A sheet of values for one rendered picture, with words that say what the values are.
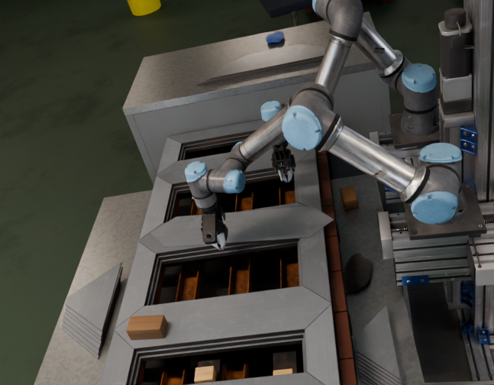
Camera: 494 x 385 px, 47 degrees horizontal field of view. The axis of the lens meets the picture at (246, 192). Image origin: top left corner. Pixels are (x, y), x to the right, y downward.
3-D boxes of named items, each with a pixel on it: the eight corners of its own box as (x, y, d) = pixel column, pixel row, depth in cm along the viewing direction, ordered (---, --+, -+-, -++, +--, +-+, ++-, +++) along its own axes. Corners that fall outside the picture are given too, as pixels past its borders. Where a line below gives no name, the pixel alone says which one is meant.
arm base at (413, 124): (438, 111, 223) (438, 89, 217) (445, 133, 211) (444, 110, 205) (398, 117, 226) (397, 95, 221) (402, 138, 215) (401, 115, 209)
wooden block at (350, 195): (359, 208, 244) (357, 198, 241) (344, 211, 245) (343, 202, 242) (354, 194, 252) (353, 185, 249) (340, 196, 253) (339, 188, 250)
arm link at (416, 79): (414, 114, 207) (412, 82, 199) (395, 100, 218) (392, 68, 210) (443, 103, 209) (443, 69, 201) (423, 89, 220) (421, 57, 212)
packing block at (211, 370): (197, 388, 180) (193, 381, 178) (198, 374, 184) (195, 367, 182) (215, 386, 179) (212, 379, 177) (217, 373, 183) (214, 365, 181)
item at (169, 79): (124, 115, 289) (122, 108, 286) (146, 63, 336) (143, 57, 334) (386, 66, 267) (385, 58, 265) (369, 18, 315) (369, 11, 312)
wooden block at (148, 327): (130, 340, 190) (125, 331, 187) (135, 325, 194) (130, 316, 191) (164, 338, 187) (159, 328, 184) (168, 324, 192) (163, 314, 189)
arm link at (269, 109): (285, 105, 206) (263, 113, 205) (290, 130, 212) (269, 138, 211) (277, 96, 212) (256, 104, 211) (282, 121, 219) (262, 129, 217)
